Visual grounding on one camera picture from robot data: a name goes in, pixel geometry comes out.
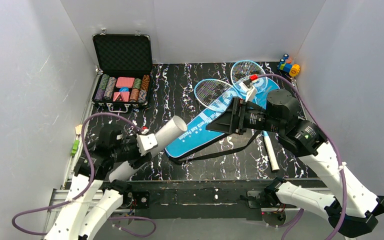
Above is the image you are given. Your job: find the white shuttlecock tube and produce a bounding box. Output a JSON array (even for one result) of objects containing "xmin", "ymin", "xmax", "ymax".
[{"xmin": 109, "ymin": 115, "xmax": 188, "ymax": 182}]

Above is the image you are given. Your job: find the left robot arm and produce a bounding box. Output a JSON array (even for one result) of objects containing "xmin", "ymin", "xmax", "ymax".
[{"xmin": 44, "ymin": 127, "xmax": 160, "ymax": 240}]

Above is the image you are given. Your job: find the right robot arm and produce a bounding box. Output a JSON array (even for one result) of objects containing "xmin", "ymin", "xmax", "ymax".
[{"xmin": 206, "ymin": 89, "xmax": 384, "ymax": 238}]

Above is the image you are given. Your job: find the left blue badminton racket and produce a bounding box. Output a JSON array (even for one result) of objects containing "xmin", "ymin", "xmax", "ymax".
[{"xmin": 194, "ymin": 78, "xmax": 239, "ymax": 113}]

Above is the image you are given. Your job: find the blue badminton racket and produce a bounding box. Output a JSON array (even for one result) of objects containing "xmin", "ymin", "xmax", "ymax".
[
  {"xmin": 194, "ymin": 78, "xmax": 239, "ymax": 113},
  {"xmin": 230, "ymin": 60, "xmax": 281, "ymax": 172}
]

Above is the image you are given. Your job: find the right blue badminton racket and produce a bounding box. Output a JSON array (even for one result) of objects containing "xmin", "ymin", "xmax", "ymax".
[{"xmin": 230, "ymin": 60, "xmax": 281, "ymax": 172}]

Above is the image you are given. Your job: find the blue racket bag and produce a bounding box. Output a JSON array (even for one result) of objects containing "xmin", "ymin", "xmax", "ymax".
[{"xmin": 164, "ymin": 76, "xmax": 281, "ymax": 159}]

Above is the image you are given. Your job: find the beige wooden block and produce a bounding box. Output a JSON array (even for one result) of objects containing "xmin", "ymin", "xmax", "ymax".
[{"xmin": 75, "ymin": 124, "xmax": 83, "ymax": 136}]

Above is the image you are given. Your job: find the colourful toy block train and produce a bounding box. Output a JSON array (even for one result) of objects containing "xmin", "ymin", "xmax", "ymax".
[{"xmin": 277, "ymin": 53, "xmax": 301, "ymax": 77}]

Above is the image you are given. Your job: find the black poker chip case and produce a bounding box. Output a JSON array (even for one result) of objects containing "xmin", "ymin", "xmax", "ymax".
[{"xmin": 91, "ymin": 33, "xmax": 154, "ymax": 112}]

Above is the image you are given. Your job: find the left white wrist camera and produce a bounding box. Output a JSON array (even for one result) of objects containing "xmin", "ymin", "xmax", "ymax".
[{"xmin": 136, "ymin": 127, "xmax": 158, "ymax": 156}]

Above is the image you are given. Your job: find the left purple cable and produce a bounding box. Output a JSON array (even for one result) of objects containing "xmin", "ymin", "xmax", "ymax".
[{"xmin": 12, "ymin": 112, "xmax": 157, "ymax": 239}]

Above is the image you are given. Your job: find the purple cable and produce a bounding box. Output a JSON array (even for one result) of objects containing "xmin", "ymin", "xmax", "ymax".
[
  {"xmin": 12, "ymin": 112, "xmax": 157, "ymax": 239},
  {"xmin": 256, "ymin": 74, "xmax": 349, "ymax": 240}
]

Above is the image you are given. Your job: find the green clip on rail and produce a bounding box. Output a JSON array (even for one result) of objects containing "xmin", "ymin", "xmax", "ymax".
[{"xmin": 70, "ymin": 139, "xmax": 80, "ymax": 157}]

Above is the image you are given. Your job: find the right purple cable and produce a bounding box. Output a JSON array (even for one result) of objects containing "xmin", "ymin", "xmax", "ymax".
[{"xmin": 256, "ymin": 74, "xmax": 349, "ymax": 240}]

